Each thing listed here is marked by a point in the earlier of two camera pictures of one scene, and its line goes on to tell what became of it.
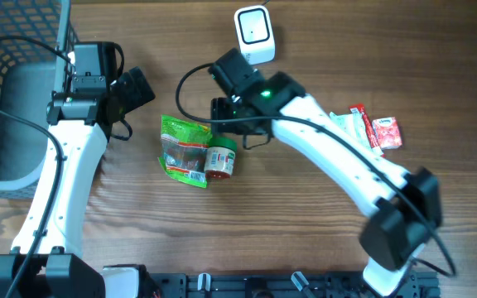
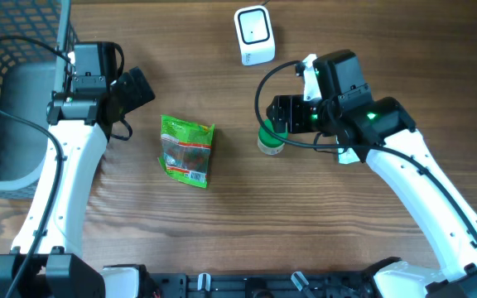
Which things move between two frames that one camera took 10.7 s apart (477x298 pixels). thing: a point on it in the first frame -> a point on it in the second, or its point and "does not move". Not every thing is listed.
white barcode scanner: x=254 y=31 does not move
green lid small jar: x=219 y=158 -> x=267 y=146
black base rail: x=417 y=284 does not move
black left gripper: x=88 y=79 does not move
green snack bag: x=185 y=150 does not move
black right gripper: x=225 y=114 -> x=277 y=114
